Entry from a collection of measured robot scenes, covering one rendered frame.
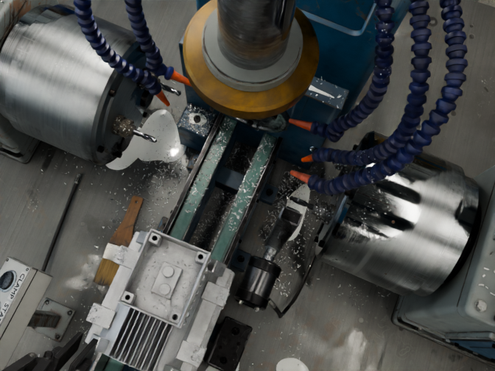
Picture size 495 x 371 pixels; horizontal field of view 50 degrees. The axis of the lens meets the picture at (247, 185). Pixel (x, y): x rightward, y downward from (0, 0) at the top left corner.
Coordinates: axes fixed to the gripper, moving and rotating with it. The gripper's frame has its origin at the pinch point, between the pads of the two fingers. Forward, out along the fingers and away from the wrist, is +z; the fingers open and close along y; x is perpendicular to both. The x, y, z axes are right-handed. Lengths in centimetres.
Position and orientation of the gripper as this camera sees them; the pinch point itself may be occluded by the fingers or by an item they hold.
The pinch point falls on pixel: (74, 356)
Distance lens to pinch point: 79.2
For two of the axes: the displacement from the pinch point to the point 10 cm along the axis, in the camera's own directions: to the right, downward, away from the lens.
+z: 1.5, -2.1, 9.7
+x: -3.6, 9.0, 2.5
